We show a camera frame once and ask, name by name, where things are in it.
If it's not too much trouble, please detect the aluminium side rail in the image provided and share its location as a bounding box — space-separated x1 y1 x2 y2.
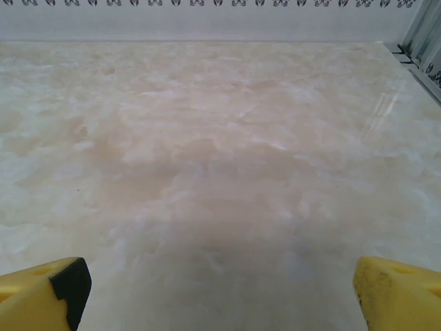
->
391 43 441 106

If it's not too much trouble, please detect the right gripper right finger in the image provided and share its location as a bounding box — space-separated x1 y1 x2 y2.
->
352 255 441 331

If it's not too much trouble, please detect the aluminium corner post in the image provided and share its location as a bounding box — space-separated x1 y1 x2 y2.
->
399 0 441 75

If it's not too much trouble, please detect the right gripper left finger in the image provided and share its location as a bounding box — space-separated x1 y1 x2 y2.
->
0 256 92 331

